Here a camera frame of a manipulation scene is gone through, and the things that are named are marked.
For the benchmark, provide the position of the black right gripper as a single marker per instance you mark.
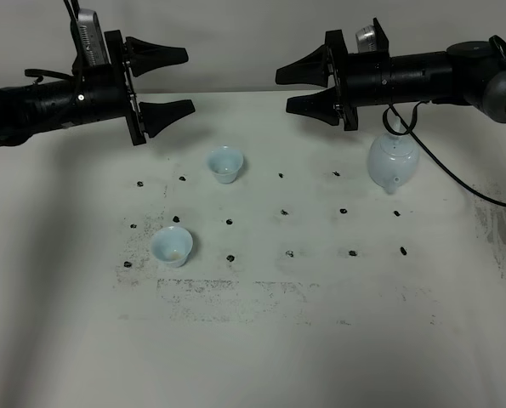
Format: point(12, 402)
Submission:
point(358, 81)

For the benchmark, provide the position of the pale blue porcelain teapot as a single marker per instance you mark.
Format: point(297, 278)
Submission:
point(392, 160)

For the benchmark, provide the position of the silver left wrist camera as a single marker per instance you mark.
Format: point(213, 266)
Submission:
point(91, 36)

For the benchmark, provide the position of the near pale blue teacup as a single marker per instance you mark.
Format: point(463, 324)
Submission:
point(172, 246)

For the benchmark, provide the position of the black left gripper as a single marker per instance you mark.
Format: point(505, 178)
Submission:
point(108, 94)

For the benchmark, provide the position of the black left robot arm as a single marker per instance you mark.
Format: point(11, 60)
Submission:
point(46, 105)

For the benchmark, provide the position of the far pale blue teacup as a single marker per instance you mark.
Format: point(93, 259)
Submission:
point(225, 163)

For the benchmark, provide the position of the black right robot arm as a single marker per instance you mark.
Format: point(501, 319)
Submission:
point(467, 73)

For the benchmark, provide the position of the pale blue teacup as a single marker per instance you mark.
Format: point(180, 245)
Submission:
point(225, 163)
point(172, 246)

